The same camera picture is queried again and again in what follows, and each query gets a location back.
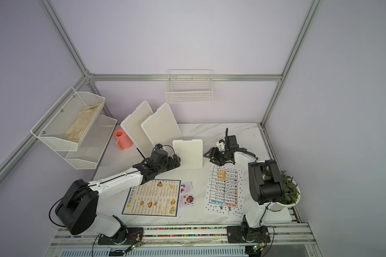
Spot narrow white rack box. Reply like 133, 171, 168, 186
172, 139, 203, 170

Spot small special menu flyer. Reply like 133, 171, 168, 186
179, 182, 195, 208

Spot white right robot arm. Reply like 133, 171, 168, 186
203, 134, 292, 228

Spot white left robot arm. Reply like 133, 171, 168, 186
49, 145, 181, 238

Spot large white board front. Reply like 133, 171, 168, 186
141, 103, 183, 146

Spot large white board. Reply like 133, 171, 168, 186
141, 103, 183, 146
120, 101, 153, 157

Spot large dim sum menu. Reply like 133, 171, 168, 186
122, 179, 181, 217

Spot pink plastic cup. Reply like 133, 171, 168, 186
113, 128, 134, 150

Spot dotted table price menu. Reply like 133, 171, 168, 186
204, 164, 244, 218

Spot large white board rear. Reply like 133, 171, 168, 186
120, 101, 153, 157

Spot potted green plant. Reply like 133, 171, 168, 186
270, 171, 301, 212

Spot beige cloth in shelf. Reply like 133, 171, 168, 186
63, 103, 101, 143

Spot upper white mesh shelf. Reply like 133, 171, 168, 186
31, 87, 105, 152

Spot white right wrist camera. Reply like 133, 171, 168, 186
216, 139, 226, 152

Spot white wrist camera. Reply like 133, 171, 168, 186
216, 139, 226, 152
153, 143, 163, 151

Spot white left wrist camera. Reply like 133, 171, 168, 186
153, 143, 163, 151

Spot white wire wall basket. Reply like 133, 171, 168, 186
165, 69, 213, 104

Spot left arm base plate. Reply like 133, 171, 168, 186
98, 227, 144, 245

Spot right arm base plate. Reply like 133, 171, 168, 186
226, 226, 271, 243

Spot aluminium front rail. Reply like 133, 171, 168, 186
50, 223, 317, 248

